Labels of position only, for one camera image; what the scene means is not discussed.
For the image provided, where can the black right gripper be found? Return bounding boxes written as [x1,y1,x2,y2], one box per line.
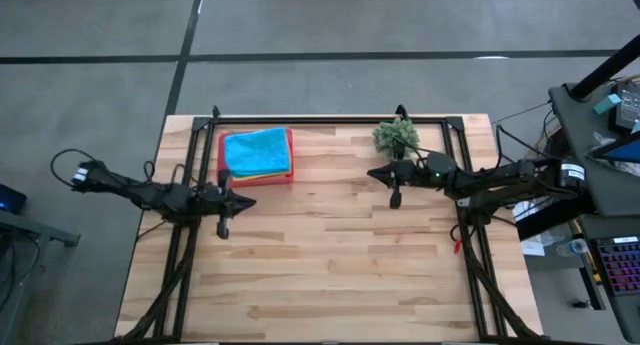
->
[366,150,459,190]

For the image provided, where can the green artificial plant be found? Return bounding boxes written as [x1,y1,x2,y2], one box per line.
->
[372,116,421,160]

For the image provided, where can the black aluminium table frame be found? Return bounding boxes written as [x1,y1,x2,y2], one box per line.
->
[112,104,549,345]

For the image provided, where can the black device with blue light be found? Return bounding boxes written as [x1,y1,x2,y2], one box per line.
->
[0,183,28,215]

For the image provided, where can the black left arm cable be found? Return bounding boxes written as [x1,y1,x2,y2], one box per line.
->
[49,148,157,191]

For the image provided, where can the backlit keyboard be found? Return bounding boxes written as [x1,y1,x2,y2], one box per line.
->
[594,234,640,297]

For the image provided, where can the teal block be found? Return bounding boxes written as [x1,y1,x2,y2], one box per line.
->
[593,93,623,116]

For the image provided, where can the tablet with blue screen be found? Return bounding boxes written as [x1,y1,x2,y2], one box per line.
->
[588,130,640,165]

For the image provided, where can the pink plastic bin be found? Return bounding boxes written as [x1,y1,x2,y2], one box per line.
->
[216,127,295,188]

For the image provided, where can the black support beam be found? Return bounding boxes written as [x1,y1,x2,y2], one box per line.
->
[514,187,597,242]

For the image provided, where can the dark grey side desk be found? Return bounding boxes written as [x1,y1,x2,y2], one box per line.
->
[548,82,640,219]

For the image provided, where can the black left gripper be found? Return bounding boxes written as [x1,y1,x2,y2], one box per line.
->
[196,168,258,222]

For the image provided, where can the black pole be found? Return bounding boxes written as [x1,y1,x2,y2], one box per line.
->
[569,34,640,101]

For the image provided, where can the clear plastic bottle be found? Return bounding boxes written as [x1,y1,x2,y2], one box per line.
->
[556,238,592,259]

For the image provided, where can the blue microfiber towel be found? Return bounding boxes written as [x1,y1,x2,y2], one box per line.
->
[223,127,292,179]

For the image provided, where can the black electronic device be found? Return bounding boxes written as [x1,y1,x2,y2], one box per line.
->
[614,81,640,132]

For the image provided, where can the yellow microfiber towel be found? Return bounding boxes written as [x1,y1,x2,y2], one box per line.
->
[230,170,293,180]

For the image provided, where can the white paper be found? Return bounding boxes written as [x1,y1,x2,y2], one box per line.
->
[512,199,552,258]

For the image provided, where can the grey metal desk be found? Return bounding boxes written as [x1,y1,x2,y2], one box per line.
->
[0,209,81,345]

